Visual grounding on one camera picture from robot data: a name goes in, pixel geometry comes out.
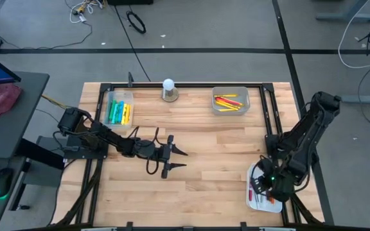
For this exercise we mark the short black post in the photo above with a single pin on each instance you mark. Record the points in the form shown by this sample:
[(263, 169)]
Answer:
[(130, 80)]

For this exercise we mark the green highlighter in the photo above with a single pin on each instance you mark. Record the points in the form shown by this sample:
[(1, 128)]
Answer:
[(112, 110)]

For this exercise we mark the blue highlighter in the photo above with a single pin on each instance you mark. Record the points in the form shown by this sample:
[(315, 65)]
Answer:
[(121, 110)]

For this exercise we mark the slim yellow highlighter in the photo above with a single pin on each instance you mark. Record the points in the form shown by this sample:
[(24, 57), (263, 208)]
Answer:
[(226, 106), (225, 103), (227, 110), (225, 95)]

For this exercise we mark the pink highlighter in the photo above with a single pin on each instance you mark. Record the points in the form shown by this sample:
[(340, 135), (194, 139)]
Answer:
[(230, 101)]

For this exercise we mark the dark grey side desk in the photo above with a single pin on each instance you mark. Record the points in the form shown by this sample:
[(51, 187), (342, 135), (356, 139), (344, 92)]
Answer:
[(14, 128)]

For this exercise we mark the grey plastic bin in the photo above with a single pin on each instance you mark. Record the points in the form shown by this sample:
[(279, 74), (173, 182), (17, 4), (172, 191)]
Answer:
[(231, 90)]

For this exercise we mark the orange whiteboard marker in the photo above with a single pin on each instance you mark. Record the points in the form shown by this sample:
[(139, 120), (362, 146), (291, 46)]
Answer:
[(271, 199)]

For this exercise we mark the red whiteboard marker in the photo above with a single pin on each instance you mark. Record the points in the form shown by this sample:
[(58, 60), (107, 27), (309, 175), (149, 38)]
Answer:
[(250, 192)]

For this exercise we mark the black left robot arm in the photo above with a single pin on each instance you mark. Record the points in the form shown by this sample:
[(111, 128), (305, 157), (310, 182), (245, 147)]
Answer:
[(108, 138)]

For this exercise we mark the grey desk foot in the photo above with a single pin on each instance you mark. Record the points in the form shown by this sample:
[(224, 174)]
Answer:
[(345, 17), (365, 99)]

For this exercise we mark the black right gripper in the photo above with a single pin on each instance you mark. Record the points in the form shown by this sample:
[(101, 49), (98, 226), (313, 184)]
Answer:
[(275, 183)]

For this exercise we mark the black computer mouse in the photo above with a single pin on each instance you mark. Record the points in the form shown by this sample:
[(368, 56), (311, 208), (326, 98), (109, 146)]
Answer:
[(2, 181)]

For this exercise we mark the black box on floor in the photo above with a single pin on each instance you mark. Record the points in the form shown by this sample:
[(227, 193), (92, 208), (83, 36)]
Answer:
[(130, 2)]

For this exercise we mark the teal Sharpie highlighter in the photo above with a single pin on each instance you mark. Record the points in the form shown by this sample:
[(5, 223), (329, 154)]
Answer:
[(116, 114)]

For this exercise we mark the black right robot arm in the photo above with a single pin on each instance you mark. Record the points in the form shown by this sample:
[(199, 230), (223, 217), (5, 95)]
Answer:
[(304, 144)]

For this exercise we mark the white bulb on round base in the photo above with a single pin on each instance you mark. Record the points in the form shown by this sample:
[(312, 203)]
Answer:
[(169, 85)]

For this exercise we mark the clear plastic bin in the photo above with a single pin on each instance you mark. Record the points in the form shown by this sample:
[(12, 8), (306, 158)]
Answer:
[(130, 96)]

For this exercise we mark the white plastic tray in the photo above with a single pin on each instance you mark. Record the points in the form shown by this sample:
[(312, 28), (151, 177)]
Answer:
[(265, 208)]

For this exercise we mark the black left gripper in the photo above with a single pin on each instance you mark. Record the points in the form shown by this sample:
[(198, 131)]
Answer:
[(165, 157)]

